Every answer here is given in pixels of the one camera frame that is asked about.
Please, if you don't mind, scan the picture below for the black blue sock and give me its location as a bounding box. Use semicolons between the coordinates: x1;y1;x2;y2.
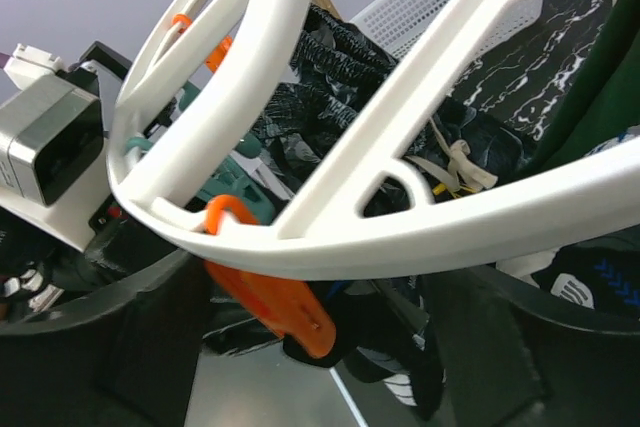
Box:
480;125;639;320

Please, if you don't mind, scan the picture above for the white round clip hanger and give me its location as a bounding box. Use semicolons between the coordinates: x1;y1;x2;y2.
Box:
106;0;639;280

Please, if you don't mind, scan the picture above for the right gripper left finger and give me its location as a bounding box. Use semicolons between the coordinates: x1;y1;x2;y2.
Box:
1;251;210;426

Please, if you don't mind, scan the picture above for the black sock in basket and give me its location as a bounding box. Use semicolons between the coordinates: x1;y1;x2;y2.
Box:
202;276;449;423

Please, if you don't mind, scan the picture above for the green and white garment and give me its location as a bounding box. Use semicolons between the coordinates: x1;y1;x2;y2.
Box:
514;0;639;180

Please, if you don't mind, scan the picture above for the orange clothes peg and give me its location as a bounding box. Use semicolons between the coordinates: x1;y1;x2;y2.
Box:
202;194;339;361

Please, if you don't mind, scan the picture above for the white plastic mesh basket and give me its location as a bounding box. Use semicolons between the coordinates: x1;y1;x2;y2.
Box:
351;0;543;59

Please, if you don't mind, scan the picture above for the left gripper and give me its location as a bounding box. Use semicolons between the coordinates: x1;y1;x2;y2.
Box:
84;41;176;278

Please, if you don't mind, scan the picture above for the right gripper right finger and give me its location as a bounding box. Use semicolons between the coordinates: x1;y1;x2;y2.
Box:
420;266;639;426

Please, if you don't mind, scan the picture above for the dark patterned garment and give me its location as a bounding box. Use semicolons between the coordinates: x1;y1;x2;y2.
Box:
251;5;534;217

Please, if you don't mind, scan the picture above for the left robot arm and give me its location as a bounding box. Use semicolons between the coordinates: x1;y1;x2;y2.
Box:
1;41;176;321

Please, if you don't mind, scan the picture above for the wooden hanging rack frame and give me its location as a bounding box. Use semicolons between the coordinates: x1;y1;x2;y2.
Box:
311;0;342;19

